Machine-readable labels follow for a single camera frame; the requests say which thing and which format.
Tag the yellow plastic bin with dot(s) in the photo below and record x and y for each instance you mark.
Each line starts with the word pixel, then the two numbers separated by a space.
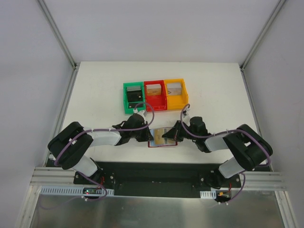
pixel 177 102

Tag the left white cable duct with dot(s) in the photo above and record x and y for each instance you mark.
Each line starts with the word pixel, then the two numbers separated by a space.
pixel 72 191

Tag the right white cable duct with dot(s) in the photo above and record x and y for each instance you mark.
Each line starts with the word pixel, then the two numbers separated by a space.
pixel 211 194

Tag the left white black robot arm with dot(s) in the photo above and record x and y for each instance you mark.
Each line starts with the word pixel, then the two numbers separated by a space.
pixel 70 145

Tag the green plastic bin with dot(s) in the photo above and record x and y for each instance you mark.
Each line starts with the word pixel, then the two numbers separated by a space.
pixel 125 101

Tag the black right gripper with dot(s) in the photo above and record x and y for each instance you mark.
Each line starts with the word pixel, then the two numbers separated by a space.
pixel 178 130

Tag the black cards in green bin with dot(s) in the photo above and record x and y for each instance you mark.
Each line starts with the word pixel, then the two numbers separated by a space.
pixel 134 94

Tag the white cable duct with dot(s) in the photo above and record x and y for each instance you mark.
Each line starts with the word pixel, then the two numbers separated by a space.
pixel 211 194
pixel 72 191

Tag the red plastic bin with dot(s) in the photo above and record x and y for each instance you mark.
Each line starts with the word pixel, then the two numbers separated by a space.
pixel 157 102

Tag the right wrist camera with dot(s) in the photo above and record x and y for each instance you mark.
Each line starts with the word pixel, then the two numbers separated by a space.
pixel 185 111

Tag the cards in yellow bin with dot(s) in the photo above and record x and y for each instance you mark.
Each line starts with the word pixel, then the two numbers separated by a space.
pixel 174 88

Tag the red leather card holder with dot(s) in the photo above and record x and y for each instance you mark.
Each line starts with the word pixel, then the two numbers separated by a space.
pixel 150 145

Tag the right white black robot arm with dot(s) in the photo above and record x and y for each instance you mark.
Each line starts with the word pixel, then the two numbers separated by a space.
pixel 249 149

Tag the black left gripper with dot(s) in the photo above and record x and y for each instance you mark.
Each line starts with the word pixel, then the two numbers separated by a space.
pixel 144 134

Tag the aluminium frame rail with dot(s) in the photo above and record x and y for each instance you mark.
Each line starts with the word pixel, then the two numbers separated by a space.
pixel 253 180

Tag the wooden cards in red bin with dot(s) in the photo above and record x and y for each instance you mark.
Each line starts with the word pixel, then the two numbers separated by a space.
pixel 153 89

